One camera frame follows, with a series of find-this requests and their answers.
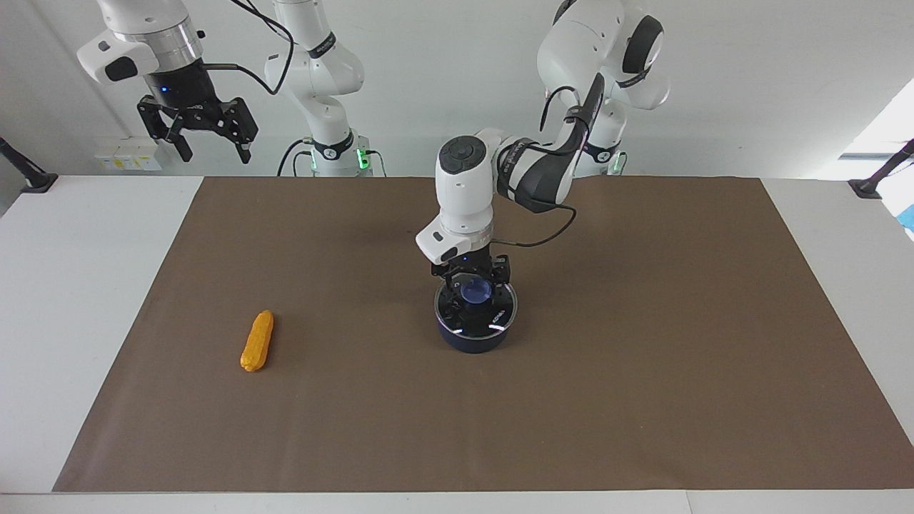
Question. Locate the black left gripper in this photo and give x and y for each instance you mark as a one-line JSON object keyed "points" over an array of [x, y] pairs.
{"points": [[475, 261]]}

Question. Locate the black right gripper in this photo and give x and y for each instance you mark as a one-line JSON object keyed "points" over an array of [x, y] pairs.
{"points": [[182, 89]]}

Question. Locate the glass lid purple knob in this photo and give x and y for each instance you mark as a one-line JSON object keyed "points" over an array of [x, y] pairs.
{"points": [[501, 314]]}

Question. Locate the yellow toy corn cob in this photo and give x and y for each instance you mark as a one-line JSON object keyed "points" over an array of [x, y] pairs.
{"points": [[257, 343]]}

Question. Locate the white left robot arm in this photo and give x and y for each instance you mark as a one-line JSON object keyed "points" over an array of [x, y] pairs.
{"points": [[464, 185]]}

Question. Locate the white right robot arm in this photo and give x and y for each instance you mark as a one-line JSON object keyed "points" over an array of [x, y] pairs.
{"points": [[321, 78]]}

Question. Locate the brown table mat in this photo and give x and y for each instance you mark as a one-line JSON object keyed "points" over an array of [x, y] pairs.
{"points": [[643, 357]]}

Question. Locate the blue object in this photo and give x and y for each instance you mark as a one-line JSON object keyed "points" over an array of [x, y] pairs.
{"points": [[909, 218]]}

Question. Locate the white wall socket box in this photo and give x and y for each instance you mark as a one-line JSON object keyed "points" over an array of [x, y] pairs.
{"points": [[136, 155]]}

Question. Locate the black camera stand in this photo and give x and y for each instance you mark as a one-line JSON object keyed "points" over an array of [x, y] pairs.
{"points": [[875, 184], [32, 178]]}

